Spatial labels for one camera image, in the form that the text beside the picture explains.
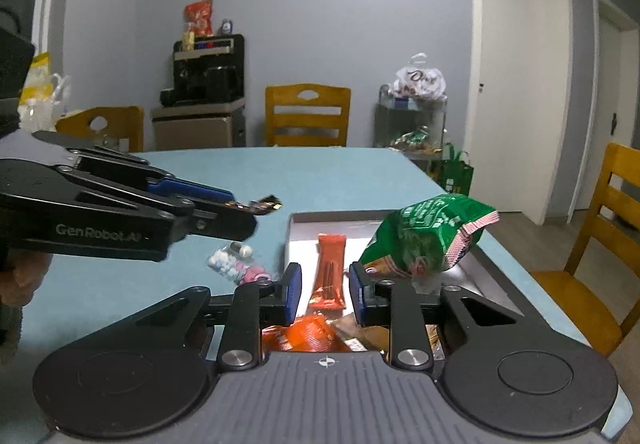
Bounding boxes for brown paper pastry packet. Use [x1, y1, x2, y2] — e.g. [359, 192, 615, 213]
[330, 313, 445, 360]

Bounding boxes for orange square snack packet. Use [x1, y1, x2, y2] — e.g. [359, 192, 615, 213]
[262, 314, 350, 354]

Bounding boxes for orange snack bar wrapper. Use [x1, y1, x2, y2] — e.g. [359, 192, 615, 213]
[308, 234, 346, 311]

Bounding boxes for green snack bag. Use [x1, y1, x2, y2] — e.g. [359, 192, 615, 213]
[359, 193, 499, 277]

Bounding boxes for person left hand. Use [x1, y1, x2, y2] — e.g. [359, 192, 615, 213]
[1, 250, 52, 307]

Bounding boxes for clear pink candy packet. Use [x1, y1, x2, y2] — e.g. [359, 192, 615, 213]
[207, 241, 272, 286]

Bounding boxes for dark wrapped chocolate candy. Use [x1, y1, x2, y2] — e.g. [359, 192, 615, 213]
[234, 195, 282, 215]

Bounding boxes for wooden chair at left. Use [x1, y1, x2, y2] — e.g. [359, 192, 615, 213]
[55, 106, 144, 152]

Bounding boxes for wooden chair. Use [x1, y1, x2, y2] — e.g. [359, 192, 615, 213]
[532, 143, 639, 356]
[265, 83, 352, 147]
[55, 106, 144, 152]

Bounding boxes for black water dispenser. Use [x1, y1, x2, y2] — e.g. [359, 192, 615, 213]
[150, 34, 246, 151]

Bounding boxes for grey open cardboard box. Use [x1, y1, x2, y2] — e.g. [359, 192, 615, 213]
[285, 211, 526, 352]

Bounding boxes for yellow snack bags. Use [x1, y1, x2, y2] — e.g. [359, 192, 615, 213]
[17, 52, 70, 133]

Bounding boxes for green tote bag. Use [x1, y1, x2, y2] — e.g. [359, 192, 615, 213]
[434, 143, 474, 196]

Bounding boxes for wooden chair at back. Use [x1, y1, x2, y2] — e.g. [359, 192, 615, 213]
[265, 83, 352, 147]

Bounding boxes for red snack bag on dispenser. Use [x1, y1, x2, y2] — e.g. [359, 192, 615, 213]
[183, 0, 214, 36]

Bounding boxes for metal trolley shelf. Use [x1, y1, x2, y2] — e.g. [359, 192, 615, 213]
[373, 85, 447, 162]

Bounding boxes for wooden chair at right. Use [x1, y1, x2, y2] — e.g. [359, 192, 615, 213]
[532, 143, 639, 356]

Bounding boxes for white plastic shopping bag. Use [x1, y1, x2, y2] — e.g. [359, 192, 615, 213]
[390, 52, 447, 101]

